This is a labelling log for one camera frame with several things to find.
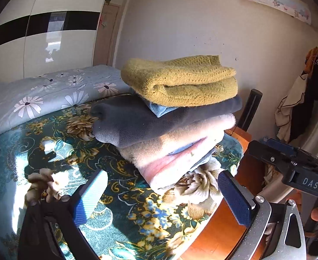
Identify mustard yellow knitted sweater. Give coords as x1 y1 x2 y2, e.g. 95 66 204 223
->
121 55 238 107

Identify clothes on rack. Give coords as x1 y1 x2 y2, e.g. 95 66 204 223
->
274 47 318 143

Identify teal floral blanket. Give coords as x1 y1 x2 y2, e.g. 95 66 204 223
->
0 97 244 260

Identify black chair back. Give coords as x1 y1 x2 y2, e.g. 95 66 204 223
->
237 89 262 132

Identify dark grey folded garment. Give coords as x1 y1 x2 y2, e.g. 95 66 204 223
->
90 94 242 148

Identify pink fluffy folded garment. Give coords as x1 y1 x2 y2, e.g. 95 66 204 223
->
118 113 236 191

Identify light blue daisy quilt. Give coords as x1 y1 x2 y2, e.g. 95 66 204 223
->
0 65 129 135

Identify light blue folded garment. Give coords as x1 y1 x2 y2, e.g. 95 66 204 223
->
129 86 180 119

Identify white and black wardrobe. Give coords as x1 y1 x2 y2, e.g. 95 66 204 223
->
0 0 105 82

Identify brown wooden door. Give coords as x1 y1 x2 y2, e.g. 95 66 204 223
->
93 3 120 66

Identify wooden bed frame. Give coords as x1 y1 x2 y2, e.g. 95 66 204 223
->
180 127 265 259

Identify colourful wall poster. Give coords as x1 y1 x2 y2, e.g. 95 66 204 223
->
249 0 311 25

